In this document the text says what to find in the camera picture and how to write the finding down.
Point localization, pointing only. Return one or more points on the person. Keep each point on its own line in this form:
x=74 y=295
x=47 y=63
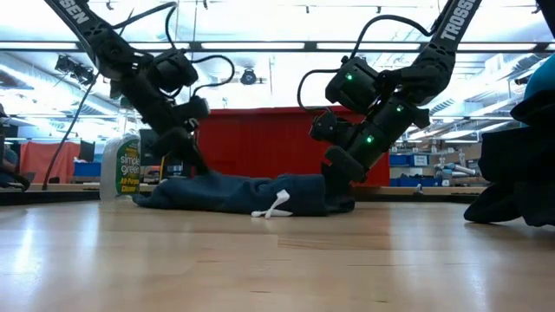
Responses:
x=8 y=160

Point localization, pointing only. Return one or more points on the shelf with blue bins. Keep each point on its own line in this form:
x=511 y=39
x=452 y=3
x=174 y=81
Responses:
x=416 y=162

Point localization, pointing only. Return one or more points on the blue bin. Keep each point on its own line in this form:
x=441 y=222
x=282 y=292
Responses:
x=86 y=169

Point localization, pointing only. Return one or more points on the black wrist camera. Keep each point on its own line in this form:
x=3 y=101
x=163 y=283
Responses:
x=329 y=128
x=197 y=108

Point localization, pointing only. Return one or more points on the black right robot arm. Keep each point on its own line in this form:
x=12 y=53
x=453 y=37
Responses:
x=451 y=30

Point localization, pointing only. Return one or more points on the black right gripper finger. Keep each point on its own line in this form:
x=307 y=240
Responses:
x=344 y=162
x=338 y=188

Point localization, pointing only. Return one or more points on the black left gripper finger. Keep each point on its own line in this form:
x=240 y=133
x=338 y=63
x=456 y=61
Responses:
x=197 y=160
x=173 y=143

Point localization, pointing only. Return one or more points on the black ceiling-hung device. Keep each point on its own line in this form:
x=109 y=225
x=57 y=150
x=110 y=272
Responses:
x=522 y=80

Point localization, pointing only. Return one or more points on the navy blue garment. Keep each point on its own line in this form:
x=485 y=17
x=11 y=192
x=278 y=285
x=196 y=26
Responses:
x=225 y=193

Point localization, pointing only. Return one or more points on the grey background robot arm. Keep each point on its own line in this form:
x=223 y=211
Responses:
x=455 y=168

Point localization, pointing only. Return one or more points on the red fabric partition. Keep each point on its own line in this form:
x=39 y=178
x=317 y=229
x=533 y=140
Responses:
x=47 y=162

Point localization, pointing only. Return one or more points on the wooden workbench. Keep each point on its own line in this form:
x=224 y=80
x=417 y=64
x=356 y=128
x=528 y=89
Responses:
x=433 y=190

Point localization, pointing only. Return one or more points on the black garment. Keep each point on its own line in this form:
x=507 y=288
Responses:
x=520 y=173

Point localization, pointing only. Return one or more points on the red plastic laundry basket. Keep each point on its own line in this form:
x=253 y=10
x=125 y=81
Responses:
x=269 y=143

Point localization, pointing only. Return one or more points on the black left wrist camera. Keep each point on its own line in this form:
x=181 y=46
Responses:
x=197 y=108

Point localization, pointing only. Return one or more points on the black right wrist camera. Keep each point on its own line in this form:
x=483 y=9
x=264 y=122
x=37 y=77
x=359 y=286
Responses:
x=329 y=128

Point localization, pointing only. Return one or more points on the beige wooden table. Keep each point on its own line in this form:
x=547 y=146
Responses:
x=65 y=187

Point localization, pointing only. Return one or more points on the black ceiling camera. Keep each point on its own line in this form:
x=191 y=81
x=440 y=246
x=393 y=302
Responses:
x=248 y=77
x=73 y=69

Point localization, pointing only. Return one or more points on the black monitor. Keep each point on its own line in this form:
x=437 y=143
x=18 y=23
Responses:
x=145 y=143

